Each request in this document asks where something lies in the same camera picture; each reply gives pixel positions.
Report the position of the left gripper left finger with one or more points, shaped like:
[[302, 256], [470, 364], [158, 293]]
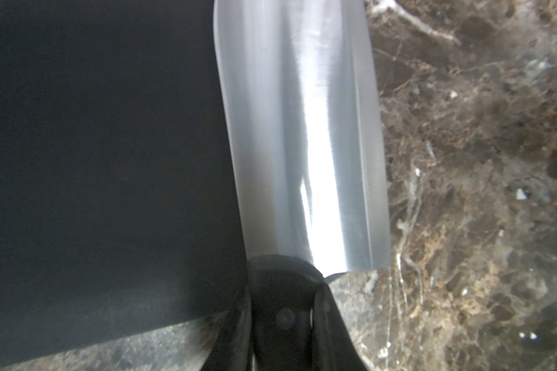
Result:
[[233, 348]]

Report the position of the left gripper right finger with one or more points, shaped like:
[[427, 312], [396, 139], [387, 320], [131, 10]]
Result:
[[333, 348]]

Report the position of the black cutting board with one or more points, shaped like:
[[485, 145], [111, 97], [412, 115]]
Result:
[[118, 209]]

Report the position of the steel knife black handle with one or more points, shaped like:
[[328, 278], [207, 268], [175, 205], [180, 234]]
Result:
[[303, 120]]

